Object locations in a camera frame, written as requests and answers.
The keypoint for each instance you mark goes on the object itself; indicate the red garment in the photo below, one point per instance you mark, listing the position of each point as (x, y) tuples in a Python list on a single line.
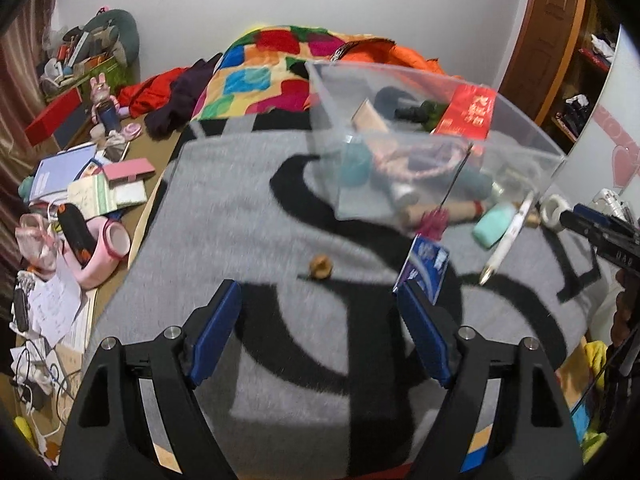
[(149, 95)]

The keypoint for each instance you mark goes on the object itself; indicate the green neck pillow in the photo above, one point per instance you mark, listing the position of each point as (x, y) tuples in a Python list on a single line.
[(115, 31)]

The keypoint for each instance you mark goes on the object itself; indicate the grey black blanket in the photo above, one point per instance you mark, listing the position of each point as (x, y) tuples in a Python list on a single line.
[(319, 379)]

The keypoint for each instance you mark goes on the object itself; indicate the teal round jar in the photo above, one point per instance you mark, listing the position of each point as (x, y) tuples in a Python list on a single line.
[(356, 165)]

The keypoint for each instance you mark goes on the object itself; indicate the beige cosmetic tube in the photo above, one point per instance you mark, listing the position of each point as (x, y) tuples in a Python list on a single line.
[(366, 118)]

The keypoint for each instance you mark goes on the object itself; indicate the white gold pen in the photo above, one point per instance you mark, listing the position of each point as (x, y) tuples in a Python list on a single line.
[(508, 239)]

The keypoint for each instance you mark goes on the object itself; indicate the mint green bottle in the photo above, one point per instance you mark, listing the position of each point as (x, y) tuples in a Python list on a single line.
[(491, 227)]

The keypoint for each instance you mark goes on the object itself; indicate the dark green spray bottle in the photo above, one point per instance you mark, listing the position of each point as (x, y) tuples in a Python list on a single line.
[(428, 114)]

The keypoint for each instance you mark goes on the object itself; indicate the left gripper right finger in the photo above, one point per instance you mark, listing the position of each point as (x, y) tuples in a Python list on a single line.
[(532, 436)]

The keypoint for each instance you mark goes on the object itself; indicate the green cardboard box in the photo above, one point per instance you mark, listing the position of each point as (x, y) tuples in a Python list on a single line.
[(116, 75)]

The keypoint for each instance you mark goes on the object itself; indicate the blue notebook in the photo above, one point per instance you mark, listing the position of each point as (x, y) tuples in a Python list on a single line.
[(56, 172)]

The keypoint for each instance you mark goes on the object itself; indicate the person's hand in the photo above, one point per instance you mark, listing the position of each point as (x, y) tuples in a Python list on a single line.
[(625, 300)]

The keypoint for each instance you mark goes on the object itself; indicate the colourful patchwork quilt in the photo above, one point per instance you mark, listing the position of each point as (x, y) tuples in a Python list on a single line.
[(266, 69)]

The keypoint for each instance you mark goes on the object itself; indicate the wooden door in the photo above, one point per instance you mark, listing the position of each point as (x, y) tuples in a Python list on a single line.
[(542, 55)]

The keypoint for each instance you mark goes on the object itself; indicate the red tea package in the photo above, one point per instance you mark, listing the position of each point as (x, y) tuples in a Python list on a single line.
[(469, 113)]

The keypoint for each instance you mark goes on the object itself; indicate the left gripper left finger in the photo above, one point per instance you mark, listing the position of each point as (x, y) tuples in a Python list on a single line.
[(108, 435)]

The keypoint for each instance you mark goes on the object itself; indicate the pink bunny figurine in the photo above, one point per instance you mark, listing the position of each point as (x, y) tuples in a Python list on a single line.
[(105, 107)]

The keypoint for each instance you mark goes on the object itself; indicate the orange down jacket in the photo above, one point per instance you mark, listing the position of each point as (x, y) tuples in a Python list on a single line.
[(385, 51)]

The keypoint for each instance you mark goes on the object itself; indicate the pink tassel hair stick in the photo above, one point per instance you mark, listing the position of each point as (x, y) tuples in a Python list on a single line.
[(434, 223)]

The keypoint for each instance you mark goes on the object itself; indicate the walnut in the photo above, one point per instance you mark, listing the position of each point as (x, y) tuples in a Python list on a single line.
[(320, 267)]

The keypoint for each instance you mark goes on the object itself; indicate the pink small box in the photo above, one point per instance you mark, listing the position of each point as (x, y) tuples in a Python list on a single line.
[(128, 170)]

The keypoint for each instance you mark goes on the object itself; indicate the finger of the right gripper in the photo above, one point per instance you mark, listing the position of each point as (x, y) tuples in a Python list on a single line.
[(587, 229), (605, 221)]

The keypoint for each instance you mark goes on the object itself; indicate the clear plastic storage box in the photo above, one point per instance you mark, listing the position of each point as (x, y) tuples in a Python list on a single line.
[(517, 157)]

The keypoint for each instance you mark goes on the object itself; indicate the blue max card pack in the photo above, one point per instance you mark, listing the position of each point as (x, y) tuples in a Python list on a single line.
[(426, 263)]

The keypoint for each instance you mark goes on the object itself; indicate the red flat box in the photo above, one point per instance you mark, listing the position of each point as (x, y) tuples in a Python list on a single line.
[(55, 113)]

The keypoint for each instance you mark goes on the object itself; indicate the dark purple garment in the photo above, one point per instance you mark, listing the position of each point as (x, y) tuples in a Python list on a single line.
[(185, 92)]

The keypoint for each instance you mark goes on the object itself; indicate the purple cosmetic bottle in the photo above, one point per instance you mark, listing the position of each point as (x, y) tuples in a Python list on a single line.
[(431, 158)]

